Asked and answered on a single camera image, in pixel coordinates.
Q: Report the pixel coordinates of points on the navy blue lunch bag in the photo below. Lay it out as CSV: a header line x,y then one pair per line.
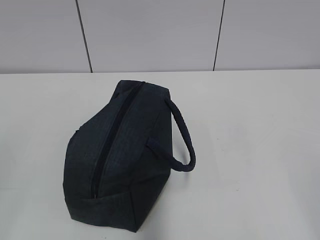
x,y
118,162

